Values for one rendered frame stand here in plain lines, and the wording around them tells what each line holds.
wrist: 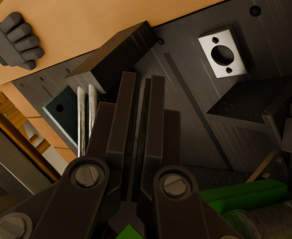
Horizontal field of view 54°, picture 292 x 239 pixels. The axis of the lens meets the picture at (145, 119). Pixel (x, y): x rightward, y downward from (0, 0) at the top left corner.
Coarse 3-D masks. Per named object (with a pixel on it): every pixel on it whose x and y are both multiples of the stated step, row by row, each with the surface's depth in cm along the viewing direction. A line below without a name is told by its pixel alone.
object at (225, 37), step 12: (204, 36) 31; (216, 36) 30; (228, 36) 29; (204, 48) 32; (240, 48) 30; (216, 60) 33; (240, 60) 31; (216, 72) 34; (228, 72) 33; (240, 72) 32
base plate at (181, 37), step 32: (224, 0) 28; (256, 0) 26; (288, 0) 25; (160, 32) 35; (192, 32) 33; (256, 32) 28; (288, 32) 27; (64, 64) 54; (160, 64) 39; (192, 64) 36; (256, 64) 31; (288, 64) 29; (32, 96) 75; (192, 96) 40; (192, 128) 45; (224, 128) 41; (192, 160) 52; (224, 160) 46; (256, 160) 42
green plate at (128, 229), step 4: (128, 224) 26; (124, 228) 26; (128, 228) 26; (132, 228) 26; (124, 232) 26; (128, 232) 25; (132, 232) 25; (136, 232) 25; (120, 236) 26; (124, 236) 25; (128, 236) 25; (132, 236) 25; (136, 236) 25; (140, 236) 24
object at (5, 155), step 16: (0, 112) 24; (0, 128) 24; (16, 128) 25; (0, 144) 24; (16, 144) 24; (0, 160) 23; (16, 160) 24; (32, 160) 25; (0, 176) 30; (16, 176) 24; (32, 176) 25; (48, 176) 26; (16, 192) 32; (32, 192) 25
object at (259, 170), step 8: (272, 152) 26; (280, 152) 26; (264, 160) 26; (272, 160) 26; (280, 160) 26; (264, 168) 25; (272, 168) 26; (280, 168) 26; (256, 176) 25; (264, 176) 25; (272, 176) 26; (280, 176) 27; (288, 176) 26; (288, 192) 28
